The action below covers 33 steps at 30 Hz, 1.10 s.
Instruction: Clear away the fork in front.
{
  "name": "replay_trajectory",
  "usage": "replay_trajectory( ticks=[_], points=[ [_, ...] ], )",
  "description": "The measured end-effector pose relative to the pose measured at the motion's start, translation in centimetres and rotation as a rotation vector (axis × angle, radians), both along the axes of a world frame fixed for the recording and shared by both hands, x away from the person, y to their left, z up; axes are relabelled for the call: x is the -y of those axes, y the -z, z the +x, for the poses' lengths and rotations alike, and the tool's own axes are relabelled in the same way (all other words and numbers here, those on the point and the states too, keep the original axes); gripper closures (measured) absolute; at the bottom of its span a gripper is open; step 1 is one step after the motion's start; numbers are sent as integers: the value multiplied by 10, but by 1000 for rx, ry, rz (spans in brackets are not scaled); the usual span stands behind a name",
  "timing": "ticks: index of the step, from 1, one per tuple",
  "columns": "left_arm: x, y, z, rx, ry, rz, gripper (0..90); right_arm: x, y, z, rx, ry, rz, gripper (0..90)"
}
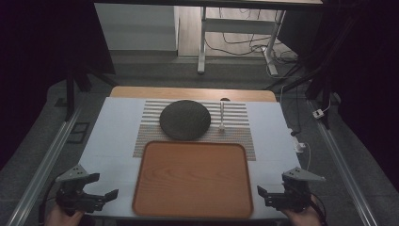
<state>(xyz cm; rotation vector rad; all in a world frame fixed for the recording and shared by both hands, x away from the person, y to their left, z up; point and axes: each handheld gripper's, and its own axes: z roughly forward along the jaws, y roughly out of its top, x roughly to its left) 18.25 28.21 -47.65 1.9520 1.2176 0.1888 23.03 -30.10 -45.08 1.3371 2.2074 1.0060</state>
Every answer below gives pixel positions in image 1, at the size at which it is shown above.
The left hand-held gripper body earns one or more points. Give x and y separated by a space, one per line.
73 197

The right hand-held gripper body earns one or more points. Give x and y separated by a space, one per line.
293 197

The person's right hand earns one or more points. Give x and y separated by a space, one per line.
301 218

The person's left hand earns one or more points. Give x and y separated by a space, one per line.
61 218

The white table cover sheet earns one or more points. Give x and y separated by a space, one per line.
109 141

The striped woven placemat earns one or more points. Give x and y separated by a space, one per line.
232 141

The brown wooden tray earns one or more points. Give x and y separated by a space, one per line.
193 180

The white plug adapter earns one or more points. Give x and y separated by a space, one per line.
318 113

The black metal stand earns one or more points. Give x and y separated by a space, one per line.
71 94
316 81

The dark round plate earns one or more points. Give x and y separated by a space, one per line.
185 120

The wooden table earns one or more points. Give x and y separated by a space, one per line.
188 93

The white cabinet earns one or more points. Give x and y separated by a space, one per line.
138 28

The aluminium rail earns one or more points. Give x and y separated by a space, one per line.
44 166
342 166

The white metal desk frame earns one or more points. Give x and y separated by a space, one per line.
233 25

